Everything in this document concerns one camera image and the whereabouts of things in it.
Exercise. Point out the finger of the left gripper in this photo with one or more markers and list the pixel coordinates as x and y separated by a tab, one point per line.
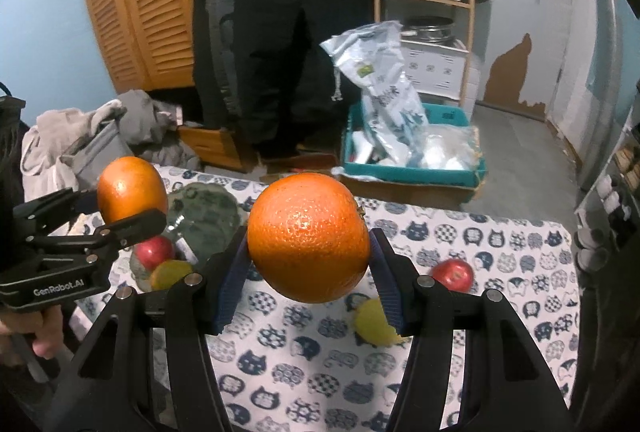
44	215
130	226

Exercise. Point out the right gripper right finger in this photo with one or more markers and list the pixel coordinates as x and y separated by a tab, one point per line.
419	308

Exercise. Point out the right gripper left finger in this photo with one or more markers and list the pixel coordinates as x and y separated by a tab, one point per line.
198	306

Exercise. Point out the red apple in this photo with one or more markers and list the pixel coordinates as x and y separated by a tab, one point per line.
154	251
454	274

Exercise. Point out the brownish yellow pear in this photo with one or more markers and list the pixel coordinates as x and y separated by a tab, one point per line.
168	273

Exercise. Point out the large orange front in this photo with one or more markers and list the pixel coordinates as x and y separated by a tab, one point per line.
129	186

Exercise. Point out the large orange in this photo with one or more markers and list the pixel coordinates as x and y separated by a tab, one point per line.
307	238
129	186

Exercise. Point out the person's left hand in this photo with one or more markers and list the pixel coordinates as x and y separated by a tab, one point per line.
46	326

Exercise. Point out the green glass bowl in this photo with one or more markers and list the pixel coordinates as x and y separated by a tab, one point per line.
201	221

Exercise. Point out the cat pattern tablecloth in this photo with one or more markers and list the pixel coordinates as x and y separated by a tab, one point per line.
282	365

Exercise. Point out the grey clothes pile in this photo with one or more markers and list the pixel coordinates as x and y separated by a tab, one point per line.
150	129

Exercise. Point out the wooden drawer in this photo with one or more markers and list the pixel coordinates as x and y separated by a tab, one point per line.
221	148

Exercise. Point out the clear plastic bag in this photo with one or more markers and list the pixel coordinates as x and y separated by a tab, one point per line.
441	147

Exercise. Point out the teal cardboard box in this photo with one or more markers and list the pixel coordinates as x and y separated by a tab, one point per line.
441	115

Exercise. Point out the white shoe rack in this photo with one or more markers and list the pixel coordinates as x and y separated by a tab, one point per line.
608	215

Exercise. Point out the white patterned storage box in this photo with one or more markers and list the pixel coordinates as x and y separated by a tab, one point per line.
433	69

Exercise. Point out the white door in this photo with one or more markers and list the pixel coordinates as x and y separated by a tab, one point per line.
571	97

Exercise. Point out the silver vertical pipe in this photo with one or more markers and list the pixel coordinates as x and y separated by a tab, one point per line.
610	83

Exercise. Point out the white rice bag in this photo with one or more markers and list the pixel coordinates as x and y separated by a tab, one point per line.
370	57

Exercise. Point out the steel steamer pot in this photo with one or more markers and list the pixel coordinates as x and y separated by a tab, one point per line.
429	29

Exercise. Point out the black hanging coat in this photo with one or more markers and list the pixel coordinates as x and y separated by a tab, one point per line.
274	75

